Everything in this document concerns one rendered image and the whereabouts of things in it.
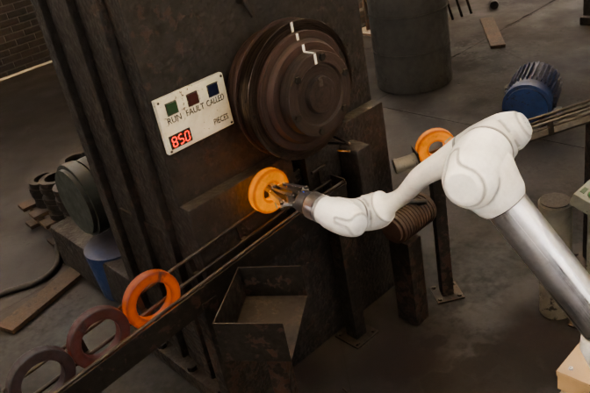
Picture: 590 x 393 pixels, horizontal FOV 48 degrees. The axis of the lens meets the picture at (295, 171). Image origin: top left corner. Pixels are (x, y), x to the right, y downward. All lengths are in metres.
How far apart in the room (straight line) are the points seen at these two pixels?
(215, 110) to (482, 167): 0.99
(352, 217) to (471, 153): 0.55
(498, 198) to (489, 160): 0.09
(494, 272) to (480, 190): 1.65
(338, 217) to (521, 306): 1.19
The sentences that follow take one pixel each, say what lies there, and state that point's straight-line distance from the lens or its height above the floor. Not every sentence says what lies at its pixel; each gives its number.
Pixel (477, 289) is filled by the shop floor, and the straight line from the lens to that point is 3.04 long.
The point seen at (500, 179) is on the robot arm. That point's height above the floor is 1.13.
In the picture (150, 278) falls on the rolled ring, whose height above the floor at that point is 0.78.
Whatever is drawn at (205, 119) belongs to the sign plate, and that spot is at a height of 1.12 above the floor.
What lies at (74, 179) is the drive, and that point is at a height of 0.64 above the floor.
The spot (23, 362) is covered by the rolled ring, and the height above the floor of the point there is 0.76.
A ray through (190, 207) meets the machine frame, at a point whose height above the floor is 0.87.
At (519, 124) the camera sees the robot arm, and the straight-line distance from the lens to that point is 1.68.
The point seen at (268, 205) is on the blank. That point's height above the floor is 0.78.
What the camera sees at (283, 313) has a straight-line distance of 2.07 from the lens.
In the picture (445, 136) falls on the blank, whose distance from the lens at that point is 2.63.
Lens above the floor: 1.88
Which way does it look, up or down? 27 degrees down
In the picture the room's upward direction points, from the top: 11 degrees counter-clockwise
